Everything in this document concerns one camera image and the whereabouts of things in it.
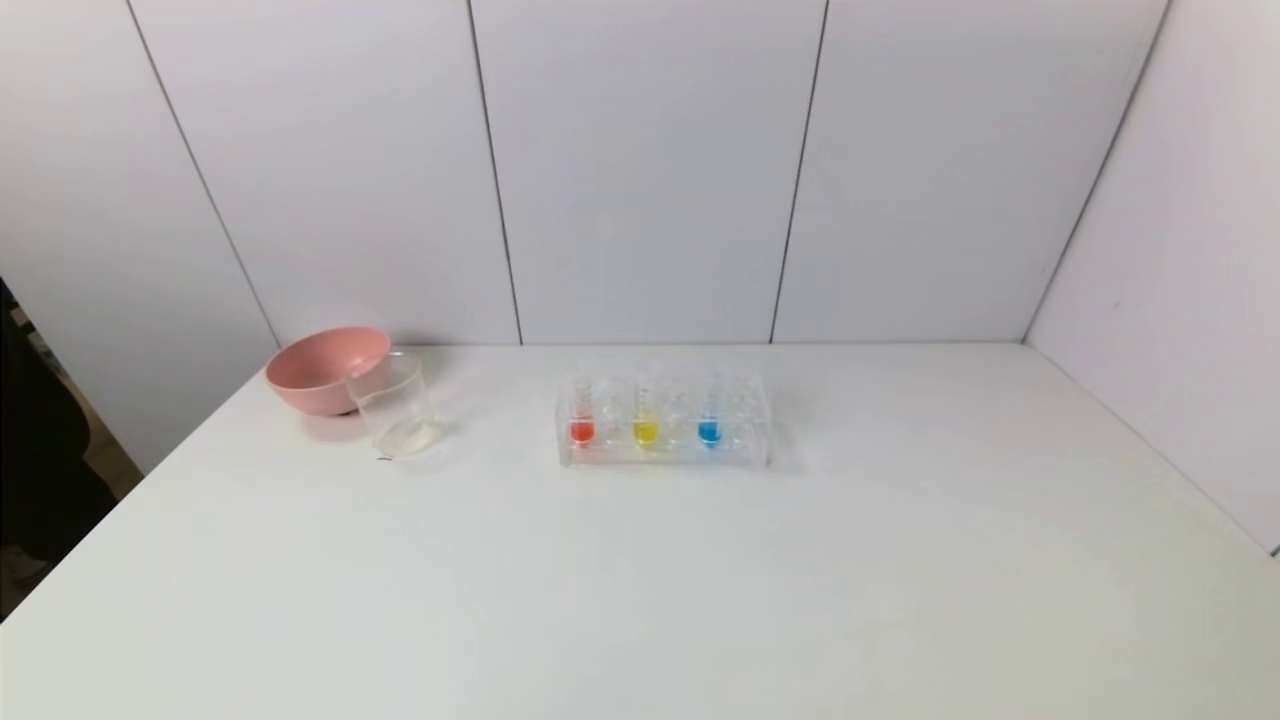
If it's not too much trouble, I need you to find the clear acrylic test tube rack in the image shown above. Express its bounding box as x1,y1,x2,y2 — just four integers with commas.
555,369,774,469

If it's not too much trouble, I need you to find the test tube with blue pigment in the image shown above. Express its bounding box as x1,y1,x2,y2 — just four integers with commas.
697,365,726,450

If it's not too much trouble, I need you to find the test tube with yellow pigment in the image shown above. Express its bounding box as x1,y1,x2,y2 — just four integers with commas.
633,365,662,452

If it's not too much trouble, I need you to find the pink plastic bowl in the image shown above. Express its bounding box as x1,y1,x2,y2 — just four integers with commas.
264,326,393,417

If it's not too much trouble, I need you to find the test tube with red pigment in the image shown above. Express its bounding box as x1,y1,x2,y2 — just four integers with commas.
567,362,599,449

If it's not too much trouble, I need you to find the clear glass beaker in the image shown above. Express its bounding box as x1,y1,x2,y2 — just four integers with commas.
345,352,442,462

